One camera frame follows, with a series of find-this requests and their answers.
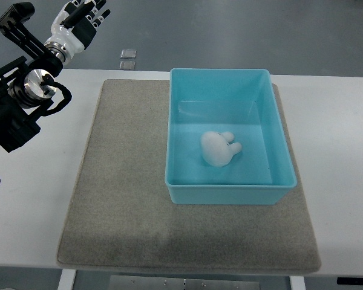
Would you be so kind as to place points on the grey felt mat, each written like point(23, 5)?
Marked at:
point(121, 217)

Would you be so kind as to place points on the black table control panel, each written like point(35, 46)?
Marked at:
point(353, 281)

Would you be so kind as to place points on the white bunny toy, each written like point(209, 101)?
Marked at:
point(218, 148)

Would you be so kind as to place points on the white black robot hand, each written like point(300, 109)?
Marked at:
point(75, 26)

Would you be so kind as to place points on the left white table leg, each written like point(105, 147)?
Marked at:
point(67, 279)

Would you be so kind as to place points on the metal table base plate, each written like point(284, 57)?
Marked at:
point(136, 282)

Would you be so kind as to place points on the blue plastic box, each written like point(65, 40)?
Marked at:
point(241, 101)

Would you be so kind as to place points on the right white table leg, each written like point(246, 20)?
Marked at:
point(297, 283)

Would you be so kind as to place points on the white table leg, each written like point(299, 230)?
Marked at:
point(297, 283)
point(67, 279)

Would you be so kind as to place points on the lower metal floor plate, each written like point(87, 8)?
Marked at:
point(127, 65)

